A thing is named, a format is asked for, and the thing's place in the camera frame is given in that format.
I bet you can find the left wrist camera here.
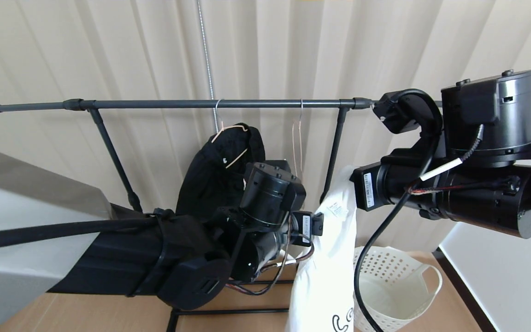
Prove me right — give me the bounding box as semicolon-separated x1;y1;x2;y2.
265;159;292;175

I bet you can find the thin grey curtain wand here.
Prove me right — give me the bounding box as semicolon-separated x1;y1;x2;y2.
196;0;220;132

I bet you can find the black garment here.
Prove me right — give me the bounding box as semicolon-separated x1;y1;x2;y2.
176;122;266;222

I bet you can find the white laundry basket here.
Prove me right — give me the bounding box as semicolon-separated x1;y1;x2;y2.
352;246;443;332

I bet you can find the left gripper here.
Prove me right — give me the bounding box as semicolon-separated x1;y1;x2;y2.
233;211;324;282

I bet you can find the beige curtain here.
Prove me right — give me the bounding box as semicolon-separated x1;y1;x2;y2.
0;0;531;259

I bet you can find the pink clothes hanger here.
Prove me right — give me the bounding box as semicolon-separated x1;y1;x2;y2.
212;99;250;169
292;99;304;178

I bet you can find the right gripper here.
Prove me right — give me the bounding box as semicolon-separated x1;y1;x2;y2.
351;154;531;239

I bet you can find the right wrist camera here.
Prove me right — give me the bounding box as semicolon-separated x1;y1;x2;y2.
372;89;443;160

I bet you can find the black cable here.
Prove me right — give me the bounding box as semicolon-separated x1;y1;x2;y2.
353;90;443;332
0;214;176;253

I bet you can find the white printed garment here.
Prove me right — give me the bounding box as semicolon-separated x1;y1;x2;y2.
285;165;359;332

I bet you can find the black clothes rack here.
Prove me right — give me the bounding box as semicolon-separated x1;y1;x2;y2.
0;98;377;332

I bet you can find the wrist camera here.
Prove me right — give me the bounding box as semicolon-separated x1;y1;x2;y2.
372;89;443;160
265;159;292;175

